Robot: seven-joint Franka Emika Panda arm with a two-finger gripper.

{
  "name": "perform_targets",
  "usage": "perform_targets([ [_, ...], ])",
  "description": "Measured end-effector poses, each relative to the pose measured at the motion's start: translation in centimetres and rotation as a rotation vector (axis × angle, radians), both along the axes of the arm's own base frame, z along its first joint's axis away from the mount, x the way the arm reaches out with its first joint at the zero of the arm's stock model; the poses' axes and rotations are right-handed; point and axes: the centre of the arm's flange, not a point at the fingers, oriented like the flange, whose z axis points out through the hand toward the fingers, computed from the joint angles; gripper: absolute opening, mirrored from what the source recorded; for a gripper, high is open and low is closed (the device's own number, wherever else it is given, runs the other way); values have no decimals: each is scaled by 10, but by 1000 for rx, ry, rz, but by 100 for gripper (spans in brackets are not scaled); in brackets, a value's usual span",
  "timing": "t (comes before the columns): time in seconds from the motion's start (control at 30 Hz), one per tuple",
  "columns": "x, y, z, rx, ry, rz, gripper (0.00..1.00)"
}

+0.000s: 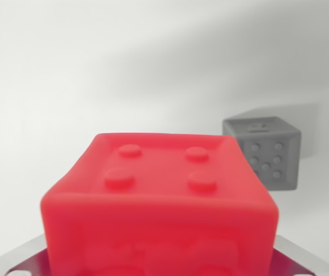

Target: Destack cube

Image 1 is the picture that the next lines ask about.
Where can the red embossed cube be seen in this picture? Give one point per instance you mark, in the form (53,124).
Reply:
(158,207)

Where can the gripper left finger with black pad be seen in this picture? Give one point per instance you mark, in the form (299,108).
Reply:
(23,263)

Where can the grey embossed cube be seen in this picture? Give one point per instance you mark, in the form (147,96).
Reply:
(276,161)

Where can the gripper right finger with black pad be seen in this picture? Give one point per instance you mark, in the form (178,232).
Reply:
(296,261)

